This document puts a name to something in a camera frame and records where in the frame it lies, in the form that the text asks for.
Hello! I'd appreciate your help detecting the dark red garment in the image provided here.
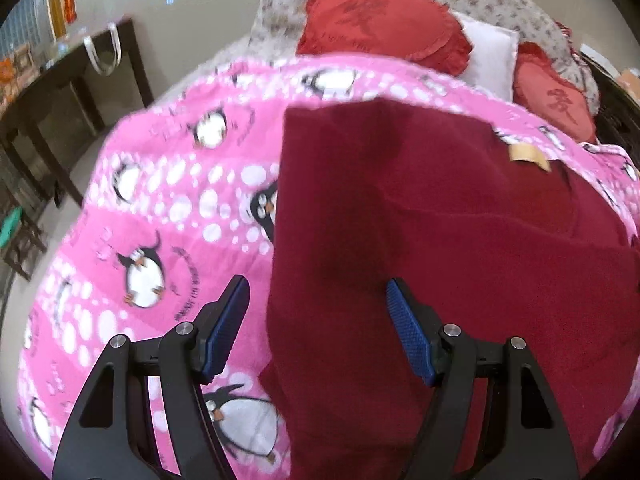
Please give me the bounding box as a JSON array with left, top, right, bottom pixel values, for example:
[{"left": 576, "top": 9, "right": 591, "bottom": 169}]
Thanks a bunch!
[{"left": 260, "top": 100, "right": 639, "bottom": 479}]

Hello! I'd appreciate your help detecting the pink penguin blanket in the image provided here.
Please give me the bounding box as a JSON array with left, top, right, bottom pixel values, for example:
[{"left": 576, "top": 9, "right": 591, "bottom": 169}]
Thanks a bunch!
[{"left": 17, "top": 54, "right": 639, "bottom": 479}]

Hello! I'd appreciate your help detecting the dark wooden bedside table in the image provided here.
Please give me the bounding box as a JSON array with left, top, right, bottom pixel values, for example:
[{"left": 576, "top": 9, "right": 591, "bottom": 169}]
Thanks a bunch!
[{"left": 582, "top": 54, "right": 640, "bottom": 164}]

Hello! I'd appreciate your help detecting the small red heart cushion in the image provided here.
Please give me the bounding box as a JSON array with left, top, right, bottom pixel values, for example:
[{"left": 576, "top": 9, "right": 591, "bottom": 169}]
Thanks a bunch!
[{"left": 513, "top": 42, "right": 596, "bottom": 142}]

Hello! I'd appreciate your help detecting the dark wooden desk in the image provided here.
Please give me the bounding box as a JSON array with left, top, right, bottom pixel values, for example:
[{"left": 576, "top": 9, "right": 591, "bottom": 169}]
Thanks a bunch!
[{"left": 0, "top": 18, "right": 155, "bottom": 208}]

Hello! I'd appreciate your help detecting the white pillow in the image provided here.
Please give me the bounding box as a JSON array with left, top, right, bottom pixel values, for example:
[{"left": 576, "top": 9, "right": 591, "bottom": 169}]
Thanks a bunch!
[{"left": 452, "top": 11, "right": 518, "bottom": 102}]

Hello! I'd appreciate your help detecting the grey floral bed cover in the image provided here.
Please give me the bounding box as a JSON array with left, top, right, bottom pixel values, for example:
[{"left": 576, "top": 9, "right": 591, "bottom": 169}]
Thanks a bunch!
[{"left": 158, "top": 0, "right": 600, "bottom": 115}]

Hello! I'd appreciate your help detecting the large red heart cushion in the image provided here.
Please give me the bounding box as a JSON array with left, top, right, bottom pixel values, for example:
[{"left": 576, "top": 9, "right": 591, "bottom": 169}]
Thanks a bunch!
[{"left": 296, "top": 0, "right": 473, "bottom": 76}]

